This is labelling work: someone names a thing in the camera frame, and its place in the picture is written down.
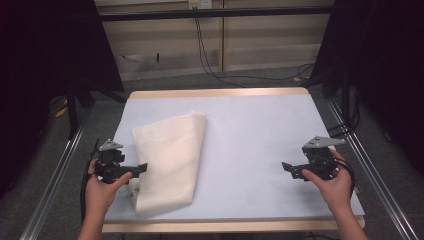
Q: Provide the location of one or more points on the wooden table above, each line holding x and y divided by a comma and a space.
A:
216, 92

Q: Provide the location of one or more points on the black curtain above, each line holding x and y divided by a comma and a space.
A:
50, 66
383, 66

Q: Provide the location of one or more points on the white wall outlet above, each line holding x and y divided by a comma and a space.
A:
200, 4

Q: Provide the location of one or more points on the yellow tape piece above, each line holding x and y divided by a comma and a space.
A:
62, 111

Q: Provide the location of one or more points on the white mesh laundry bag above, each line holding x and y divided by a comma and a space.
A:
170, 156

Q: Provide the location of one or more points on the light blue table mat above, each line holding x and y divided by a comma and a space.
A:
253, 133

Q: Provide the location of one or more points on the metal floor rail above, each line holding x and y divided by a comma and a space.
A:
373, 173
50, 190

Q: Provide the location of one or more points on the person's right hand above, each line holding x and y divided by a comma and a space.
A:
333, 191

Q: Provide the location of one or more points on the black horizontal bar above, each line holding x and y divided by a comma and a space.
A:
216, 13

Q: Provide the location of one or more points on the black stand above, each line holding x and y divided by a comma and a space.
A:
345, 96
71, 113

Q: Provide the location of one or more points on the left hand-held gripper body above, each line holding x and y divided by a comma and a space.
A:
111, 160

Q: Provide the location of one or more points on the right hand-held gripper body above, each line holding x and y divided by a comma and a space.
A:
320, 160

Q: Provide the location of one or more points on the person's left hand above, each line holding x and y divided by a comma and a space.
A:
100, 196

